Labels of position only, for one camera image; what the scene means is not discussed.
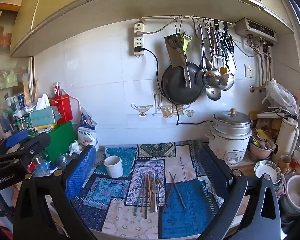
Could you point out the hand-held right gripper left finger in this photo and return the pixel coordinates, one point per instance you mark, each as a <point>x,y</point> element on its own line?
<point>81,170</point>

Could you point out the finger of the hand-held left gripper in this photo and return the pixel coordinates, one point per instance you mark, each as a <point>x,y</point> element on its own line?
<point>16,138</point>
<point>38,143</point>

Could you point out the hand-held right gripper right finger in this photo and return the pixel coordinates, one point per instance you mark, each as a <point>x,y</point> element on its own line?
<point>212,170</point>

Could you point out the white ceramic utensil holder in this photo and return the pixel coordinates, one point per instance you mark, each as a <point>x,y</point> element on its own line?
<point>113,167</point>

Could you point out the steel fork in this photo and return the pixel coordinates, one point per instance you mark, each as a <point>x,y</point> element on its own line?
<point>155,197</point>

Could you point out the teal chopstick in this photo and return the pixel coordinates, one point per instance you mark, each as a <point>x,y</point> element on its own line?
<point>143,192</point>
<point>146,197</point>
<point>139,196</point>

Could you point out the metal fork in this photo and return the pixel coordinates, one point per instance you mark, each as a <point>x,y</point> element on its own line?
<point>151,192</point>

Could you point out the yellow wooden chopstick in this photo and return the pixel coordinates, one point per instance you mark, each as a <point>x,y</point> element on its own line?
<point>149,192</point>

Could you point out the brown spice jar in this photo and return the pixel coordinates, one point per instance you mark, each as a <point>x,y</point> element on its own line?
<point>21,124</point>

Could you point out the yellow flat box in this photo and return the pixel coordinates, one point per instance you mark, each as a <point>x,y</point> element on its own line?
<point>46,128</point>

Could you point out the steel lid spice jar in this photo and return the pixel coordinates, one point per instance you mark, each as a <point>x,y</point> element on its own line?
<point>37,161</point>

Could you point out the clear glass jar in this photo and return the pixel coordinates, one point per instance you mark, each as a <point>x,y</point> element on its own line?
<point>62,160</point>

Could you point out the white dotted cloth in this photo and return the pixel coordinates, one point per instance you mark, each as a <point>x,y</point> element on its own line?
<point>100,158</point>

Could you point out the green box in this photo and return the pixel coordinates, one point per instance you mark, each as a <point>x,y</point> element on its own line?
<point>61,142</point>

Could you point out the crumpled white paper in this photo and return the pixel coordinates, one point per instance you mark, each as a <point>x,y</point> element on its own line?
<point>75,148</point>

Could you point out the teal tissue box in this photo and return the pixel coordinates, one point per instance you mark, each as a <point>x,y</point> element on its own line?
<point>43,117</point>

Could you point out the white rice cooker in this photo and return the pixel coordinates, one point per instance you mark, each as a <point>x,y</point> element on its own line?
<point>227,145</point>

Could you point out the white printed plastic bag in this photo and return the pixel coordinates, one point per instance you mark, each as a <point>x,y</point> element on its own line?
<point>87,135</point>

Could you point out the white tissue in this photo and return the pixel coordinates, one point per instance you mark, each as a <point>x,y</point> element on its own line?
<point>43,102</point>

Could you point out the red tin box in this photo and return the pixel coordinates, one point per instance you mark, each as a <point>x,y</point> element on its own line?
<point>62,108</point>

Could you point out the floral patterned bowl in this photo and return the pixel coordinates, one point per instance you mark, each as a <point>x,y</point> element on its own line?
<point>261,170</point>

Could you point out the patchwork printed tablecloth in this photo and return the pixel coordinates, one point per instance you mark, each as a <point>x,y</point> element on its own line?
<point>195,217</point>

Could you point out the pink bowl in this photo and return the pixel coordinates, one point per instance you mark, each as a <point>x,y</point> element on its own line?
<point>261,153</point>

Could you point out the bundle of assorted cutlery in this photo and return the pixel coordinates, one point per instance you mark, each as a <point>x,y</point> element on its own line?
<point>261,140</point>

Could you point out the glass display cabinet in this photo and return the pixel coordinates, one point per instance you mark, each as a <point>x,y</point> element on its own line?
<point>12,75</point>

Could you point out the beige cup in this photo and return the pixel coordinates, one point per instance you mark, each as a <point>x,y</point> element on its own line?
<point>285,162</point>

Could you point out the small steel ladle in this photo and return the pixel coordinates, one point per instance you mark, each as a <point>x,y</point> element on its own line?
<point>213,94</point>

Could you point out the white flat board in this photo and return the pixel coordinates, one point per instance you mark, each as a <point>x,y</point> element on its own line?
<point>267,115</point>

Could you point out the cream thermos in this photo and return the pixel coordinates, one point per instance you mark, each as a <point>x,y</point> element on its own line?
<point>287,140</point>

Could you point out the orange cup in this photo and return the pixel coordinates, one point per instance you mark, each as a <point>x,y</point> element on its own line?
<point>297,160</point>

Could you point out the large white pot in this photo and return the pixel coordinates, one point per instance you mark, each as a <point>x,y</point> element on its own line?
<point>296,195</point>

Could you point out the black wok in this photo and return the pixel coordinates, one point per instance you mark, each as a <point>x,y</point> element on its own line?
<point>175,87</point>

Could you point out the perforated steel skimmer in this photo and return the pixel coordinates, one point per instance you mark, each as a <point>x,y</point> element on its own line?
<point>211,78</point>

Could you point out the yellow spoon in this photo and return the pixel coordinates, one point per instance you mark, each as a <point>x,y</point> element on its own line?
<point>223,70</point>

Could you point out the translucent plastic bag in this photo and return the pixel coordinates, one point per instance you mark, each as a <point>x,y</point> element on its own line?
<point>281,96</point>

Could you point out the steel tongs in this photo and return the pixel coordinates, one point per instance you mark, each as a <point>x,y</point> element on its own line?
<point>216,51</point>

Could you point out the steel cleaver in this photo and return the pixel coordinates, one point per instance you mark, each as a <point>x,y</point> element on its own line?
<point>172,52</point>

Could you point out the black kitchen shears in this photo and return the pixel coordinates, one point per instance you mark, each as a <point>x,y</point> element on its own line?
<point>227,42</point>

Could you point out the green peeler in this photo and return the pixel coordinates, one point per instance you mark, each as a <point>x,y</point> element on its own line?
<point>185,43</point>

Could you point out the white power strip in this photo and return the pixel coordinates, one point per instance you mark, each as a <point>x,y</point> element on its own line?
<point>139,40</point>

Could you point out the beige water heater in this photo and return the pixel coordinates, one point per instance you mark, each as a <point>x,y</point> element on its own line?
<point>255,28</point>

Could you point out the yellowish overhead cabinet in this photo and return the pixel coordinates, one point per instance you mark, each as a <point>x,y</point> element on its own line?
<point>140,0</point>

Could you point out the white wall socket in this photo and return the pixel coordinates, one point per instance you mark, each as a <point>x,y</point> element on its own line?
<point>248,71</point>

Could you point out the steel hanging rail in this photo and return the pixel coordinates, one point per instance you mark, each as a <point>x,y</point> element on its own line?
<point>207,19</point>

